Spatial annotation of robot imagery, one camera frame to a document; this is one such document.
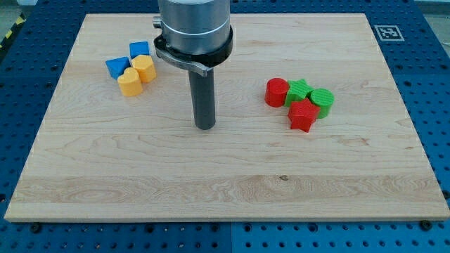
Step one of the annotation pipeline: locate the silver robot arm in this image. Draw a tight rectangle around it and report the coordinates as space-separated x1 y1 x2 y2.
153 0 233 77

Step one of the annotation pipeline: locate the blue cube block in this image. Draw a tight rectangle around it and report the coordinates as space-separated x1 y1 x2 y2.
129 41 150 58

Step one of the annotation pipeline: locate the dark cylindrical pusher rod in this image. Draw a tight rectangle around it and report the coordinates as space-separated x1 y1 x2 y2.
188 69 216 130

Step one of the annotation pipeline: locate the red cylinder block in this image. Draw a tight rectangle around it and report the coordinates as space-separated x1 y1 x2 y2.
264 78 290 108

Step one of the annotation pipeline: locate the red star block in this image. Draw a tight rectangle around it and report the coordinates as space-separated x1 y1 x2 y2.
288 98 320 133

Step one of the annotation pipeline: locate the green star block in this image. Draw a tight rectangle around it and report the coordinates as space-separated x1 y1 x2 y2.
284 79 314 107

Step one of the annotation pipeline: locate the wooden board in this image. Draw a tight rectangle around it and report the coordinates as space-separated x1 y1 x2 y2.
5 13 449 223

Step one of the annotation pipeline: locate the green cylinder block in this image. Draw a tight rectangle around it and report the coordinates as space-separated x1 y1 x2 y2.
309 88 335 119

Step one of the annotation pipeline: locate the yellow hexagon block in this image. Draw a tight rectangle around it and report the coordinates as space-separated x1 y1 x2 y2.
131 55 157 83

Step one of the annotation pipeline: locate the yellow heart block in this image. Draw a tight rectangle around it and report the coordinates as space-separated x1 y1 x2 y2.
117 67 143 97

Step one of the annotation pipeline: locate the blue pentagon block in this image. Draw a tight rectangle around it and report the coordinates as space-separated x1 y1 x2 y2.
105 57 131 79

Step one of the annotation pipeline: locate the white fiducial marker tag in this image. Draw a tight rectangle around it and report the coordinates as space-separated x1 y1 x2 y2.
374 25 404 41

